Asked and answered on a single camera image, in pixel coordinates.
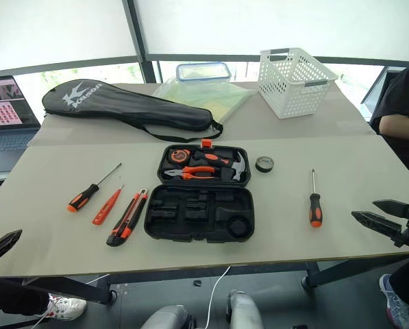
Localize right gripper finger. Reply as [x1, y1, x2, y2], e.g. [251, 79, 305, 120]
[372, 199, 409, 218]
[351, 210, 408, 241]

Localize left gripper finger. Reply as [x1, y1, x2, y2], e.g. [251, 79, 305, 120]
[0, 229, 23, 265]

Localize Phillips screwdriver with short shaft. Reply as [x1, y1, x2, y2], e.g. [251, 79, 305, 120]
[308, 168, 323, 228]

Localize long slim shaft screwdriver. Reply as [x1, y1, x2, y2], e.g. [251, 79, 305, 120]
[66, 163, 124, 214]

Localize orange voltage tester pen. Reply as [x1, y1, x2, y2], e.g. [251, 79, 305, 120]
[92, 184, 125, 226]

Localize orange black utility knife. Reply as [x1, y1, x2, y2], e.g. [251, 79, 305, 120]
[106, 187, 150, 248]

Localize black electrical tape roll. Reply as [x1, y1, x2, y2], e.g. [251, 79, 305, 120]
[254, 155, 276, 173]

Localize black tool case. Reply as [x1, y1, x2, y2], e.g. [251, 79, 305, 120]
[143, 138, 256, 245]

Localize white blue sneaker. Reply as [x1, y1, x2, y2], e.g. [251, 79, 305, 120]
[378, 273, 409, 327]

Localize white sneaker with red laces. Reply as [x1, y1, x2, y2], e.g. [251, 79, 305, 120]
[35, 294, 88, 321]

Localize person in black shirt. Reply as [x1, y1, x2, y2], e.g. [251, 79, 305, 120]
[377, 56, 409, 188]

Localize open laptop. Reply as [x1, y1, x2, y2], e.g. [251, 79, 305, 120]
[0, 75, 42, 173]

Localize white perforated plastic basket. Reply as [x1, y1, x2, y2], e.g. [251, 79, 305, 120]
[257, 47, 339, 120]

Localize silver rounded robot part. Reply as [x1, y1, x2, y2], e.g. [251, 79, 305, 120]
[225, 290, 265, 329]
[139, 304, 195, 329]

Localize claw hammer with black grip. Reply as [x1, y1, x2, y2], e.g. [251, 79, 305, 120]
[193, 148, 248, 183]

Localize black racket bag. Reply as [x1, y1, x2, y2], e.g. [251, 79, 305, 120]
[41, 78, 225, 143]

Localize silver pliers jaws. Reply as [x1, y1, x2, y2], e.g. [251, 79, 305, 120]
[164, 165, 216, 181]

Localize orange black tape measure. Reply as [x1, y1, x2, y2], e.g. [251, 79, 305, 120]
[169, 147, 192, 165]

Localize clear plastic bag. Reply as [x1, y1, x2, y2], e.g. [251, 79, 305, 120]
[151, 76, 257, 125]

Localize clear container with blue lid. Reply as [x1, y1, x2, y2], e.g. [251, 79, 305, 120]
[175, 62, 233, 84]

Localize black table leg frame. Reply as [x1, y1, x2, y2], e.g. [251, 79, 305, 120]
[21, 273, 119, 306]
[301, 254, 409, 289]

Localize white cable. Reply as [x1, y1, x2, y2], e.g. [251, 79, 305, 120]
[203, 265, 232, 329]

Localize black window frame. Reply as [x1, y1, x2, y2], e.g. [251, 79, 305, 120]
[0, 0, 409, 84]

